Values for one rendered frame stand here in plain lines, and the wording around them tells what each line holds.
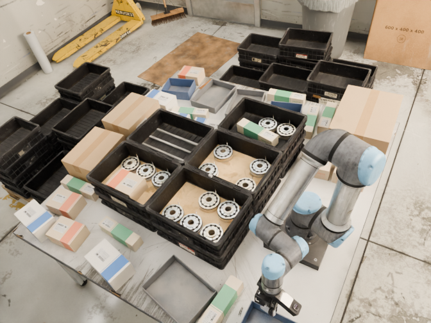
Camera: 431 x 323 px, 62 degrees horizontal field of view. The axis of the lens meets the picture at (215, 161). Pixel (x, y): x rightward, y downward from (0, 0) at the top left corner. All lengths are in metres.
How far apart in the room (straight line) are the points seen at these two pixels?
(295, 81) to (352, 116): 1.20
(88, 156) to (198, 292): 0.97
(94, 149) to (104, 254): 0.65
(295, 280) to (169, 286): 0.55
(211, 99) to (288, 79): 0.92
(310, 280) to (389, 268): 1.00
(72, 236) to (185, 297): 0.64
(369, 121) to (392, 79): 1.97
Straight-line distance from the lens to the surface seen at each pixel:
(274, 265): 1.23
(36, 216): 2.08
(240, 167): 1.86
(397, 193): 2.95
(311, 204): 1.55
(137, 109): 2.31
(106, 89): 3.37
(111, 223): 1.90
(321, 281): 1.69
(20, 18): 4.84
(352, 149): 1.21
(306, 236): 1.69
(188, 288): 1.69
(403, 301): 2.52
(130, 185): 1.82
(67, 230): 1.96
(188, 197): 1.78
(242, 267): 1.70
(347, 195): 1.33
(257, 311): 1.60
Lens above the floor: 2.23
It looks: 47 degrees down
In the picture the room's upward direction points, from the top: 10 degrees counter-clockwise
